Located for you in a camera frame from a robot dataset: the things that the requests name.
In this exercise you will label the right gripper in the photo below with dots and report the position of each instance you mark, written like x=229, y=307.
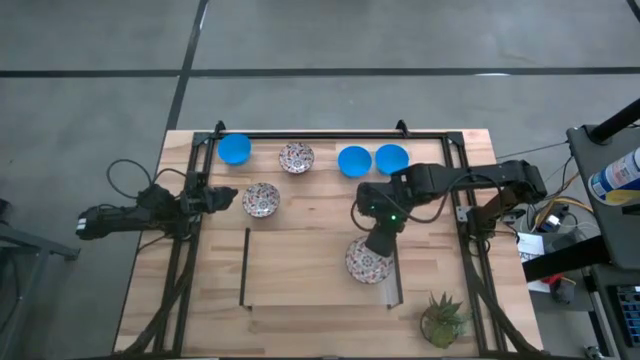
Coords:
x=381, y=242

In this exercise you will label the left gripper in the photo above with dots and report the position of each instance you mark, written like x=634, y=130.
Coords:
x=200, y=201

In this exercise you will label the floral patterned ceramic bowl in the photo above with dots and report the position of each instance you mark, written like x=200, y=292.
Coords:
x=296, y=158
x=261, y=200
x=367, y=269

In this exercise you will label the blue plastic mini bowl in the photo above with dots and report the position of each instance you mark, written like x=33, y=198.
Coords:
x=354, y=161
x=391, y=157
x=234, y=149

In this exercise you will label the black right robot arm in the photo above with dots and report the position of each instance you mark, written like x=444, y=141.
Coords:
x=475, y=177

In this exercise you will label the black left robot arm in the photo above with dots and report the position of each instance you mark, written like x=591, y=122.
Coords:
x=115, y=220

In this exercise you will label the black table clamp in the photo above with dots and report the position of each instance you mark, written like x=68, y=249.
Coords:
x=220, y=128
x=401, y=127

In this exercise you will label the wooden riser with black legs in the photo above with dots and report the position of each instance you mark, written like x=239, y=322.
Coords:
x=310, y=265

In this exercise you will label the potted green succulent plant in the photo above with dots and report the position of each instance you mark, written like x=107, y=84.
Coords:
x=442, y=320

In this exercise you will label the white paper sheet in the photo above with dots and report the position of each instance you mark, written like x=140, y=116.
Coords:
x=531, y=246

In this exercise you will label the white power adapter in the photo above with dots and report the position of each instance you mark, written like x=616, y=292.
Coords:
x=553, y=221

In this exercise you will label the small red object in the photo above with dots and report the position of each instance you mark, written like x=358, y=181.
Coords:
x=551, y=280

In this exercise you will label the black beam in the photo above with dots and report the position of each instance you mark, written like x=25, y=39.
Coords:
x=565, y=260

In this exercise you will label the grey metal stand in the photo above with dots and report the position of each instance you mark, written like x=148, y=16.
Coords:
x=45, y=248

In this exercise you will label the grey metal cart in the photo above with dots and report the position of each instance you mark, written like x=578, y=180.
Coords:
x=625, y=240

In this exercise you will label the white blue spray can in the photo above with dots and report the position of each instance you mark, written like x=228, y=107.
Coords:
x=617, y=176

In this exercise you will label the blue parts tray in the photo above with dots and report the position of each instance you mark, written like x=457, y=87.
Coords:
x=631, y=312

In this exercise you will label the black pole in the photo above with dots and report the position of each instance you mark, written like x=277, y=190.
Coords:
x=615, y=121

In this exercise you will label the silver metal bracket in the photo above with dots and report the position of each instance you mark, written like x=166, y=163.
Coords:
x=463, y=214

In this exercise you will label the black aluminium table frame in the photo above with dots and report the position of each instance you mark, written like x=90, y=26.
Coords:
x=325, y=135

